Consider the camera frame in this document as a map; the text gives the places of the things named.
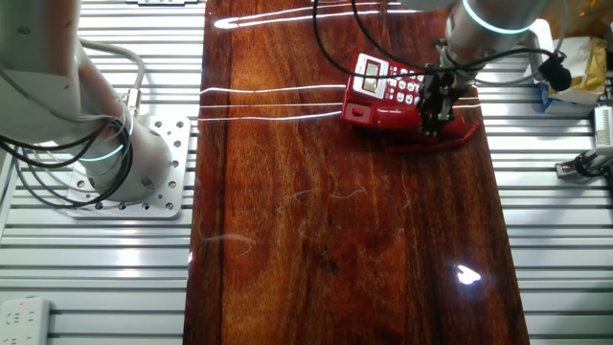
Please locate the yellow package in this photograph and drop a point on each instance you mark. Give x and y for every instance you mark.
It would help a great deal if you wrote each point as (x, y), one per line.
(594, 72)

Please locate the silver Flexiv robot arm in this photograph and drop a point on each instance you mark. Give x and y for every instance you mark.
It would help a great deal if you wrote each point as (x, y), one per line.
(43, 72)

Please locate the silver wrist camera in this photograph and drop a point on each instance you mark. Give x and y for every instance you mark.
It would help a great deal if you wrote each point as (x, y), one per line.
(541, 38)

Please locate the white tissue paper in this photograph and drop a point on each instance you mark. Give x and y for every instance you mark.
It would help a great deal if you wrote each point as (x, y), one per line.
(579, 52)

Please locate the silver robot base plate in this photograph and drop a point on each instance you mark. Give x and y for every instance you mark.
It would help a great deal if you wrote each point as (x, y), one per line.
(174, 191)

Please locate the brown cardboard box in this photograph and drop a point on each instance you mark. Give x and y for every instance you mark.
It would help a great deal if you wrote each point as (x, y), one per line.
(589, 16)

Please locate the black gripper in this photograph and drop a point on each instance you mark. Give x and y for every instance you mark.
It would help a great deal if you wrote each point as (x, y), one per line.
(438, 88)

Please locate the red telephone base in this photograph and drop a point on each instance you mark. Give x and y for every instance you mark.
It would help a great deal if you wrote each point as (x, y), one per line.
(369, 76)

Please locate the white power strip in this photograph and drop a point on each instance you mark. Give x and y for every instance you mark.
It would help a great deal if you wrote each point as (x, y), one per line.
(24, 321)

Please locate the metal clamp tool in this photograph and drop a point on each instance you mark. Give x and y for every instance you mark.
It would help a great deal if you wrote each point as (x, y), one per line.
(570, 167)

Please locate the blue carton box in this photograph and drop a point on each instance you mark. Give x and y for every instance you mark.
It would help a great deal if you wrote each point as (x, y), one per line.
(565, 106)

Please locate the red telephone handset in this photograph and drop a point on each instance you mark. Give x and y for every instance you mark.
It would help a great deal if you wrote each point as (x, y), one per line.
(397, 117)

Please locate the glossy wood-grain board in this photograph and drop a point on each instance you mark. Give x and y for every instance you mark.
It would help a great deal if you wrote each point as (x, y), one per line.
(268, 297)

